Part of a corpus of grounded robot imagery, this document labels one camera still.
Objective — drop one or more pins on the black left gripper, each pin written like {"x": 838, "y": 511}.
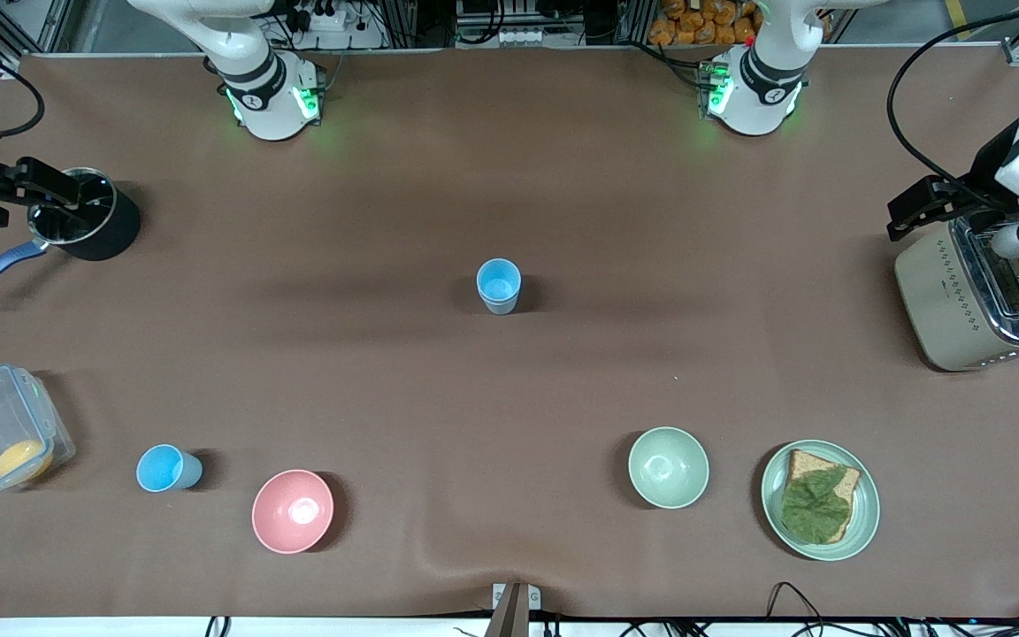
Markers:
{"x": 985, "y": 173}

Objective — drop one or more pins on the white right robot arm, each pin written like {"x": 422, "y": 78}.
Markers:
{"x": 266, "y": 97}

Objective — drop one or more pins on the beige chrome toaster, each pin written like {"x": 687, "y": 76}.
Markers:
{"x": 934, "y": 301}

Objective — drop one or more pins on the brown bread slice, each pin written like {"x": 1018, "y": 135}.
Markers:
{"x": 806, "y": 464}

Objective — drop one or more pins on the orange yellow food piece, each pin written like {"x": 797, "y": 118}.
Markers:
{"x": 23, "y": 460}

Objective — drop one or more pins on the bag of orange snacks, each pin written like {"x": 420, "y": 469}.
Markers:
{"x": 704, "y": 22}

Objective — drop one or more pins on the green lettuce leaf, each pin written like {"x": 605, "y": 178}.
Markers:
{"x": 815, "y": 509}

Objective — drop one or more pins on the pale green plate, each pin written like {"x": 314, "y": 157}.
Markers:
{"x": 863, "y": 522}

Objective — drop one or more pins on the white power strip with plugs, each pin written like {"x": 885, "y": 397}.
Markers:
{"x": 322, "y": 18}

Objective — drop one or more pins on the pale green bowl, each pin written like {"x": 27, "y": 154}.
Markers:
{"x": 669, "y": 467}

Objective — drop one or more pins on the pink bowl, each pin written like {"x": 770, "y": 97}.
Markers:
{"x": 293, "y": 513}

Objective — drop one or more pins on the white multi socket strip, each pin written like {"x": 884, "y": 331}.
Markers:
{"x": 524, "y": 36}

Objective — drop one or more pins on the brown table cloth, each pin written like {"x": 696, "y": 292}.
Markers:
{"x": 474, "y": 398}

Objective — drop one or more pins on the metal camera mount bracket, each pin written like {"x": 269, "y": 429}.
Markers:
{"x": 514, "y": 597}

